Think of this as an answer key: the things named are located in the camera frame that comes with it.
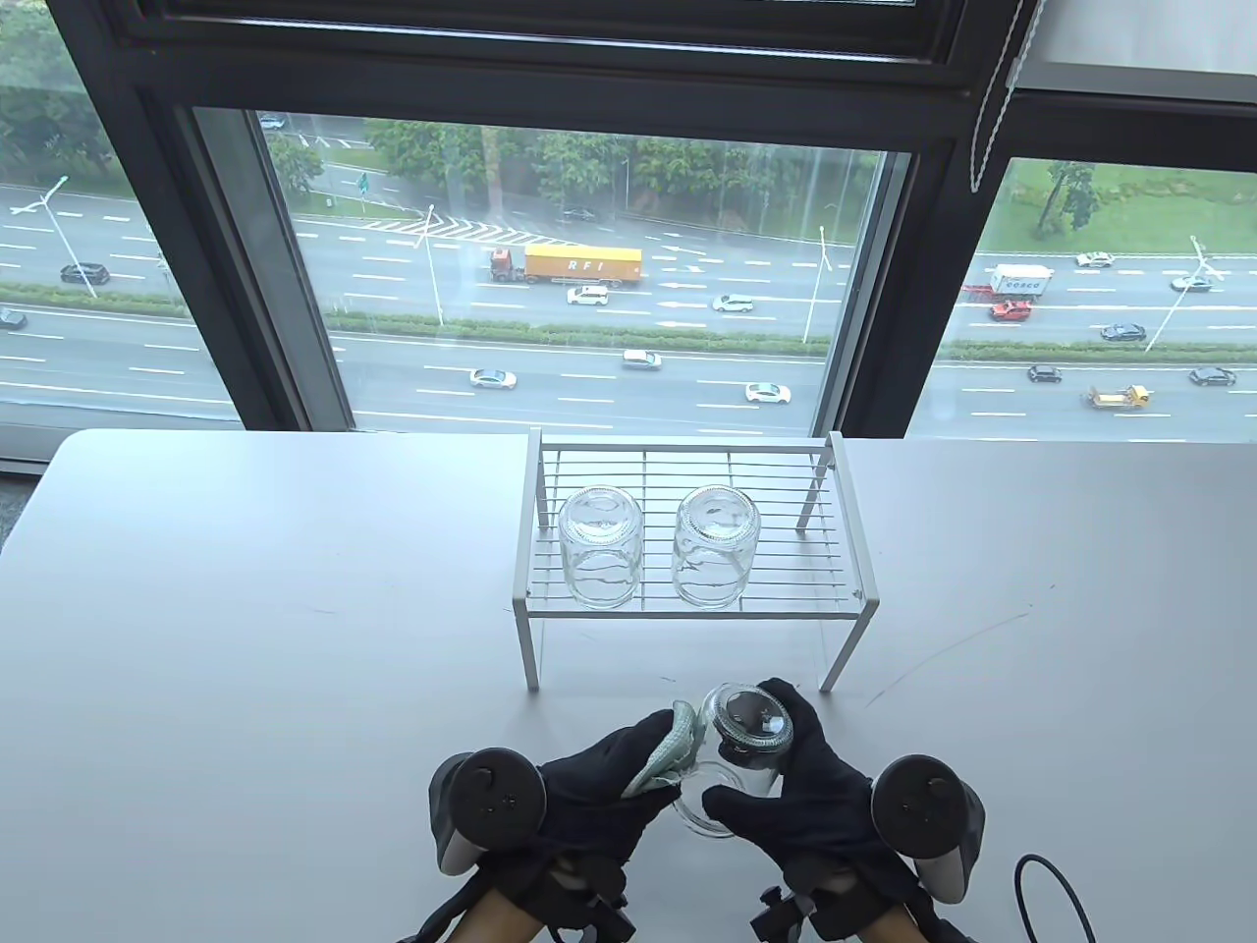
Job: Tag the clear glass jar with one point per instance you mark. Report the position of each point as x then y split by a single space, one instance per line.
727 781
601 550
715 550

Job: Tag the person's right forearm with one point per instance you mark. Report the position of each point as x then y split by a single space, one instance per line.
894 928

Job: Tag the black grey hand controller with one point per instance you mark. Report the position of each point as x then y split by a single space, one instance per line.
923 805
491 801

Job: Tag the black window frame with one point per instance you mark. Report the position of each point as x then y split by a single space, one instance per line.
550 88

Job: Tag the light green fish scale cloth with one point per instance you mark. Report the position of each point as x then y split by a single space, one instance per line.
673 756

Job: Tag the person's right hand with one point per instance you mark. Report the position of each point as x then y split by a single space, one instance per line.
825 825

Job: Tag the person's left forearm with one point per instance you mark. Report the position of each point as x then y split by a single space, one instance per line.
501 923

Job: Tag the white roller blind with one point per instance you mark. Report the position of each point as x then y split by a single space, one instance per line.
1129 34

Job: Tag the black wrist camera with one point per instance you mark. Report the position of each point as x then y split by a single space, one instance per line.
786 918
589 909

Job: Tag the person's left hand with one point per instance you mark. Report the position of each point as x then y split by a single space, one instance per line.
589 796

